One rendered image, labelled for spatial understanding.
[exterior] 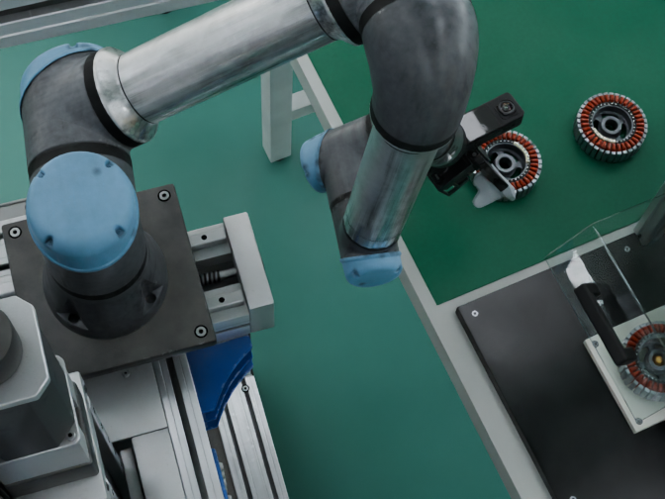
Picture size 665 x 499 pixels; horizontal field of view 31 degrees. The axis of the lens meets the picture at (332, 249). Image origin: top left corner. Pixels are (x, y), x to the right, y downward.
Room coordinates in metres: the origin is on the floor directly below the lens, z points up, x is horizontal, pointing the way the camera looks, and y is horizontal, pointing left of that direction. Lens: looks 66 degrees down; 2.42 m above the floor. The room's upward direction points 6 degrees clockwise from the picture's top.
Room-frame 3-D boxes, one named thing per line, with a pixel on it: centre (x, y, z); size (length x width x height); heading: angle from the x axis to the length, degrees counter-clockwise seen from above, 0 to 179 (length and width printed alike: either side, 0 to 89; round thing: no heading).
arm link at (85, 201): (0.54, 0.28, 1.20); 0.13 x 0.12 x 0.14; 16
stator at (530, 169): (0.90, -0.25, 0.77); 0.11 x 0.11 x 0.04
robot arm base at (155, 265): (0.54, 0.27, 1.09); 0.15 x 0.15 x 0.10
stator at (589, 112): (0.99, -0.42, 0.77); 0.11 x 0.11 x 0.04
